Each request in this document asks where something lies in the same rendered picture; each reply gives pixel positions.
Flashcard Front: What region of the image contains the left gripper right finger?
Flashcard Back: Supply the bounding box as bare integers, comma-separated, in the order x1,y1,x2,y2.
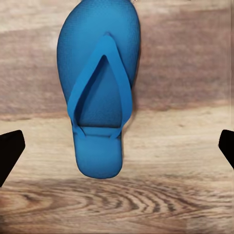
218,129,234,169

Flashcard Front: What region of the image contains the sandal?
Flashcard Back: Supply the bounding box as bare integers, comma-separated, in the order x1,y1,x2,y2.
57,0,140,179

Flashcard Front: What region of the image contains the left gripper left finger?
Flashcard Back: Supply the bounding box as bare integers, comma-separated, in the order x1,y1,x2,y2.
0,130,25,188

